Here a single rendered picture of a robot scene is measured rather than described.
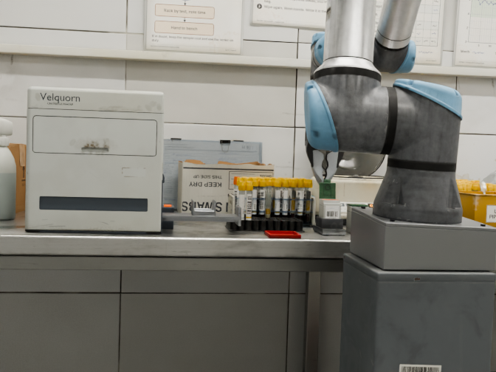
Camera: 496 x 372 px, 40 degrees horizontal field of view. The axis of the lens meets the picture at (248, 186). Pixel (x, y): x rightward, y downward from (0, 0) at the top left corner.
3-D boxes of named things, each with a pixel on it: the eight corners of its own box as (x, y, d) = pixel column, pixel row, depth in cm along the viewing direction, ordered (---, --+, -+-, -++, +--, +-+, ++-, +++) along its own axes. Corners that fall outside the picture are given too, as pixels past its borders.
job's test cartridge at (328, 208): (322, 228, 153) (324, 200, 153) (317, 225, 158) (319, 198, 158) (340, 228, 154) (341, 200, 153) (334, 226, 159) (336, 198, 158)
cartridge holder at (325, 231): (322, 235, 151) (322, 219, 151) (312, 230, 160) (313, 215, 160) (345, 235, 152) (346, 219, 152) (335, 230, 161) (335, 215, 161)
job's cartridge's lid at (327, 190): (319, 178, 158) (319, 178, 158) (319, 198, 157) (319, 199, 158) (336, 178, 158) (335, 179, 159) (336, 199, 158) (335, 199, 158)
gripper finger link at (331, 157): (331, 187, 168) (332, 149, 167) (336, 188, 162) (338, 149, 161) (318, 186, 167) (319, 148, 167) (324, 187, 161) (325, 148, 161)
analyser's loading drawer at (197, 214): (145, 224, 144) (145, 199, 144) (145, 221, 150) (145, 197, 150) (240, 226, 147) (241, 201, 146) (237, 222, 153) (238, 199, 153)
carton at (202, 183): (178, 220, 173) (180, 161, 172) (175, 209, 201) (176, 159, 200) (274, 222, 176) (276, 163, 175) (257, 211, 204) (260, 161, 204)
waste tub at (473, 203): (473, 237, 157) (474, 194, 156) (443, 230, 170) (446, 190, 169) (524, 238, 160) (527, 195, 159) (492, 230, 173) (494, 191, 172)
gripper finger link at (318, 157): (318, 186, 167) (319, 148, 167) (324, 187, 161) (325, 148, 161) (305, 186, 167) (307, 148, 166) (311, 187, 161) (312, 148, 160)
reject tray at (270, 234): (269, 238, 143) (269, 234, 143) (264, 234, 150) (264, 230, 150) (300, 238, 144) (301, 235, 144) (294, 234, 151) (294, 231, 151)
